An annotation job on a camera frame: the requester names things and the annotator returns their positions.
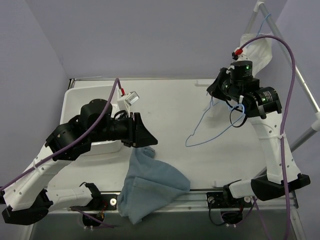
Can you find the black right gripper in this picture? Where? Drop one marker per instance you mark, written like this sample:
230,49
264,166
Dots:
218,84

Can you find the blue wire skirt hanger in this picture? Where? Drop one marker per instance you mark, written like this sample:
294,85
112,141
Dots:
220,116

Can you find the aluminium mounting rail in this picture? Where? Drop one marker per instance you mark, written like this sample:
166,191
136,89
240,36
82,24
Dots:
194,200

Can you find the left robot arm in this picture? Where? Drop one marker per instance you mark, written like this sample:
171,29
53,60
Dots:
27,198

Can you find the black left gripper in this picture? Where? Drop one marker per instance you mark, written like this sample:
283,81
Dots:
132,130

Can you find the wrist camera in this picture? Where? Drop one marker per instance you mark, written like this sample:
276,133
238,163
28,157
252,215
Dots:
126,101
239,54

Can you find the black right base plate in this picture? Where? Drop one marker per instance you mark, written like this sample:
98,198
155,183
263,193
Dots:
219,200

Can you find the white shirt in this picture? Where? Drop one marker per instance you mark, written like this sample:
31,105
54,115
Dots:
259,52

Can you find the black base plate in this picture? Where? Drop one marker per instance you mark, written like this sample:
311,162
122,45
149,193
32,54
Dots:
108,202
219,200

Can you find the blue wire shirt hanger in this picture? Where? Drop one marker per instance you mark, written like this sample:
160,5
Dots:
262,24

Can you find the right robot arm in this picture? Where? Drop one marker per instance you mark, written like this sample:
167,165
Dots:
263,109

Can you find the light blue denim skirt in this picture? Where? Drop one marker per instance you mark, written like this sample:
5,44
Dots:
149,185

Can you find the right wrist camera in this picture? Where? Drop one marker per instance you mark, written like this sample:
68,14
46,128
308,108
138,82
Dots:
239,54

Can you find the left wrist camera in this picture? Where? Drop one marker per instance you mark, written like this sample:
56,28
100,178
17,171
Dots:
126,101

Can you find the white plastic bin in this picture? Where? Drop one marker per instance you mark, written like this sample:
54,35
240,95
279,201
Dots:
88,103

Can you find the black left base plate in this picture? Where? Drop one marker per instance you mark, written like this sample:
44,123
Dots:
108,202

